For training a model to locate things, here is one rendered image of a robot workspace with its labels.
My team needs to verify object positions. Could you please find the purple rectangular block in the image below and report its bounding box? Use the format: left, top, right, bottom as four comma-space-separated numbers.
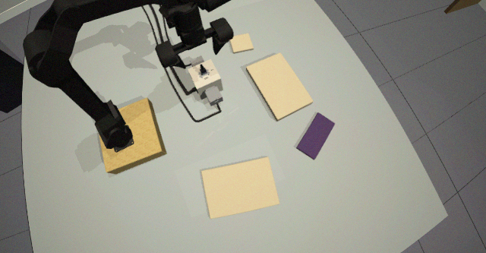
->
296, 112, 335, 160

